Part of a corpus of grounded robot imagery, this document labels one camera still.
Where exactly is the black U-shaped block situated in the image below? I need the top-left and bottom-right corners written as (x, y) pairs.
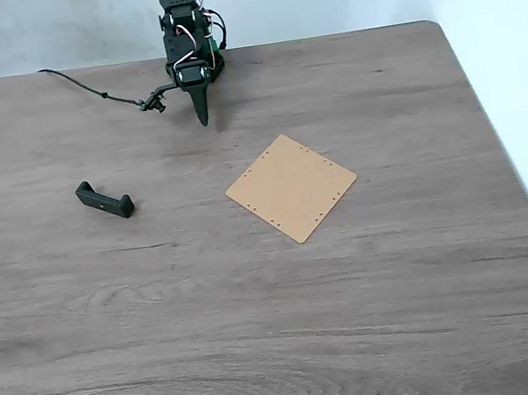
top-left (72, 172), bottom-right (137, 227)

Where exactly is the tan square board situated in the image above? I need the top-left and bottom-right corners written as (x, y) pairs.
top-left (217, 123), bottom-right (368, 256)

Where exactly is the white red servo wire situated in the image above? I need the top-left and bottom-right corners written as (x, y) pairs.
top-left (167, 20), bottom-right (214, 74)

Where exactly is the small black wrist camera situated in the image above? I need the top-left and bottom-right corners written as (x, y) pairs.
top-left (134, 85), bottom-right (179, 118)

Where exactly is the black power cable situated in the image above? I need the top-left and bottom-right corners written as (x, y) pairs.
top-left (202, 7), bottom-right (231, 53)

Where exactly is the black camera cable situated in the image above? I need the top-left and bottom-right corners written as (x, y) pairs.
top-left (36, 52), bottom-right (148, 125)

